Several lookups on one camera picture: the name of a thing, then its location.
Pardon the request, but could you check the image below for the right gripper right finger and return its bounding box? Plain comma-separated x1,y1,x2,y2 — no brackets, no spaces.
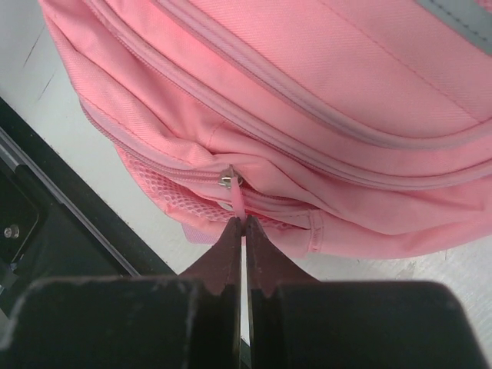
245,217,488,368

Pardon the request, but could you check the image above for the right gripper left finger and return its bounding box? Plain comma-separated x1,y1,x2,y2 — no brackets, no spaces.
1,218,242,368

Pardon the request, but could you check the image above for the pink student backpack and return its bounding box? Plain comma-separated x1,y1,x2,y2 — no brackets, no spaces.
41,1,491,258

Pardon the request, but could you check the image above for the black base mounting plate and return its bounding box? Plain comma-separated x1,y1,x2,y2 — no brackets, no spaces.
1,101,174,315

